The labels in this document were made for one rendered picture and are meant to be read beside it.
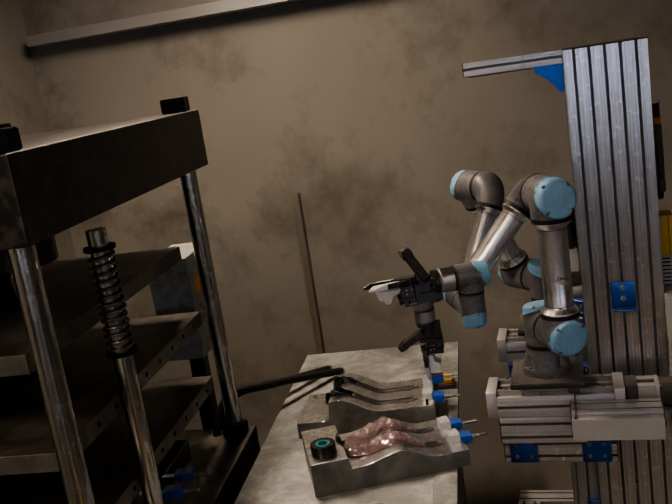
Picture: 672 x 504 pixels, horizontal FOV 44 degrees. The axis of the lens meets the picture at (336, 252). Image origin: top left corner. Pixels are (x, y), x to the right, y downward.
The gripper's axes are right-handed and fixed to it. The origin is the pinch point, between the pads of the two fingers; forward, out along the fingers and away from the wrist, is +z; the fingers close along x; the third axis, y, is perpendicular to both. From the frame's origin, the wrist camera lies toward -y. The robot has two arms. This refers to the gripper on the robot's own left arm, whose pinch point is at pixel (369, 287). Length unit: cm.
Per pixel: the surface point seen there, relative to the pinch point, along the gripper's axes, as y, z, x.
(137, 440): 31, 72, 6
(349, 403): 47, 4, 55
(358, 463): 56, 9, 20
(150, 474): 42, 70, 7
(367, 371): 51, -14, 114
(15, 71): -128, 133, 289
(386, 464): 58, 1, 17
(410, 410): 52, -16, 48
